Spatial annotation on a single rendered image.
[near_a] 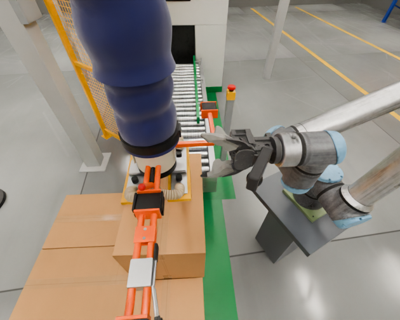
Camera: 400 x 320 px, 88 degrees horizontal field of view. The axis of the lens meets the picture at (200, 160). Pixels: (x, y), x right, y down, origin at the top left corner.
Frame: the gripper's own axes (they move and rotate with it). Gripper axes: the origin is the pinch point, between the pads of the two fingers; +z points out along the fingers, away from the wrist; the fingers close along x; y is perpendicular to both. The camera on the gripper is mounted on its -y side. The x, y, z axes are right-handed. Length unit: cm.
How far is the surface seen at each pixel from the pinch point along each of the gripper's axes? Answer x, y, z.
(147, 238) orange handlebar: -22.9, -9.4, 16.2
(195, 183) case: -54, 32, 0
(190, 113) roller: -94, 157, 0
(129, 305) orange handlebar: -23.4, -25.6, 19.2
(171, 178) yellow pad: -35.3, 22.5, 11.3
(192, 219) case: -54, 11, 3
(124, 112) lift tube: 3.0, 17.9, 21.0
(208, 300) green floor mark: -148, -8, -6
